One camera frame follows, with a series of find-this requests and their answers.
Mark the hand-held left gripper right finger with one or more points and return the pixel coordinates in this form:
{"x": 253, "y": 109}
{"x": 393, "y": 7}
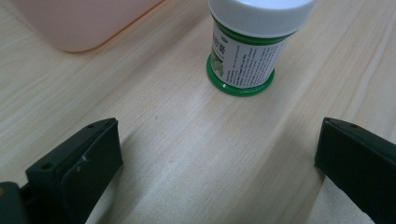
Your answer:
{"x": 358, "y": 161}

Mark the green jar with white lid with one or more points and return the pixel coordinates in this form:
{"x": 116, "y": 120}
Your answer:
{"x": 249, "y": 40}

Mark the pink plastic container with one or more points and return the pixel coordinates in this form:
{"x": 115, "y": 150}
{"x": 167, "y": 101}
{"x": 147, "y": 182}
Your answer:
{"x": 84, "y": 21}

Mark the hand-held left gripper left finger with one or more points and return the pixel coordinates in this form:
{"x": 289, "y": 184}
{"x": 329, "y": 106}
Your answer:
{"x": 74, "y": 168}

